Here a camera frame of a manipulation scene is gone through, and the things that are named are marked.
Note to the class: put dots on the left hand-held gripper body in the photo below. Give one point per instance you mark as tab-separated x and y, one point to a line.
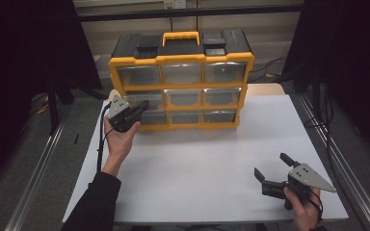
120	112

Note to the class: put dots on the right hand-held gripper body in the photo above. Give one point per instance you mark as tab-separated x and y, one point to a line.
304	178

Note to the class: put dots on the clear plastic pulled drawer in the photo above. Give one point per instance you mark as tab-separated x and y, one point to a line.
155	97

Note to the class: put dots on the yellow black drawer organizer cabinet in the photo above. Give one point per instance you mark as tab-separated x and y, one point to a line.
179	58

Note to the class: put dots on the person's left hand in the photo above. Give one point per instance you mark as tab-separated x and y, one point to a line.
120	144

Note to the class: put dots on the person's right hand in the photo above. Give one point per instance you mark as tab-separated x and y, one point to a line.
303	216

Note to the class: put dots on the set of clear organizer drawers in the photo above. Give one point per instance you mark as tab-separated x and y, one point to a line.
181	73

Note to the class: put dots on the small black stick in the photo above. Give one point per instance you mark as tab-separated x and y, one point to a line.
76	138

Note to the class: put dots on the white table sheet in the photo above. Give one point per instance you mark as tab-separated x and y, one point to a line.
199	179

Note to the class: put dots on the black metal stand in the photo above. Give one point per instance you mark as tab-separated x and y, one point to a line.
53	109

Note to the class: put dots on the black horizontal bar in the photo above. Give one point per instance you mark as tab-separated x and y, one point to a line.
189	12

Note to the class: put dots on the black curtain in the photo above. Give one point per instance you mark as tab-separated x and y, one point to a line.
22	64
350	48

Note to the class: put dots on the aluminium frame rail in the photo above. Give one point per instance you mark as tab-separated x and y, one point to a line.
350	179
35	179

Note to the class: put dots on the white wall outlet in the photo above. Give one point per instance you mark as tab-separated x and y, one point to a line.
175	4

